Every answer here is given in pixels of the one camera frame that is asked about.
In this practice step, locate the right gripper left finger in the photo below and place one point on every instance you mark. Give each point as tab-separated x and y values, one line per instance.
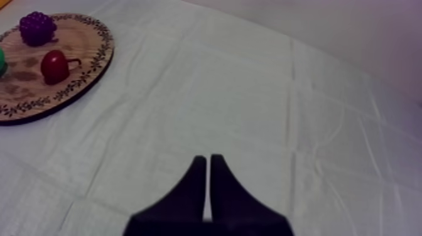
184	204

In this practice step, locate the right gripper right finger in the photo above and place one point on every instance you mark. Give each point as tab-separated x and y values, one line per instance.
237	207

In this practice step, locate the round wooden board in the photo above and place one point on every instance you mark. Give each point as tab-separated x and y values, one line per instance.
49	69

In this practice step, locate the small red fruit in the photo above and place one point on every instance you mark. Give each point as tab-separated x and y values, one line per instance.
54	67

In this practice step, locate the purple toy grapes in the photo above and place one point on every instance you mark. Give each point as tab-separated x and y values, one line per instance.
37	28

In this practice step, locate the green toy pear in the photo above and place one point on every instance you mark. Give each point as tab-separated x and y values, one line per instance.
1	62

